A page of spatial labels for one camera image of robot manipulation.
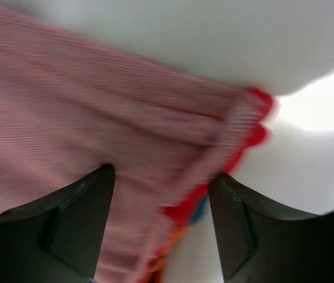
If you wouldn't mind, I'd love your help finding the red cartoon print pillowcase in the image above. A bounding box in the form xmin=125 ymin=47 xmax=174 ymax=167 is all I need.
xmin=0 ymin=6 xmax=272 ymax=282

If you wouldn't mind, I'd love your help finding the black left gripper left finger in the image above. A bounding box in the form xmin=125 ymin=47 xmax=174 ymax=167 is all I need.
xmin=0 ymin=164 xmax=116 ymax=283

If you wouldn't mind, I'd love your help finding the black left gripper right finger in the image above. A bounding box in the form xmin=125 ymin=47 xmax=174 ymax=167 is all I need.
xmin=208 ymin=173 xmax=334 ymax=283

